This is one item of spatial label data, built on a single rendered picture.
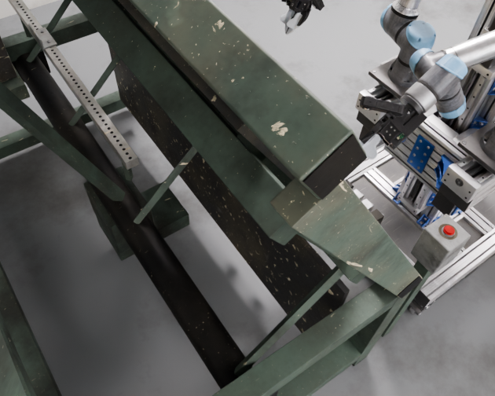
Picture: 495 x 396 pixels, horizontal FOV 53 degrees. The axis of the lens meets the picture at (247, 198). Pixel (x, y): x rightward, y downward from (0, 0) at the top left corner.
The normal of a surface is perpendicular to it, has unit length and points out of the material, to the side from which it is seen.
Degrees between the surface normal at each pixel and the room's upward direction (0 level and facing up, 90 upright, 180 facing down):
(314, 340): 0
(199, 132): 32
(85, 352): 0
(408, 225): 0
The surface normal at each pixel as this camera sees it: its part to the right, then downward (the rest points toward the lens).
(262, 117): -0.40, -0.26
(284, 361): 0.04, -0.59
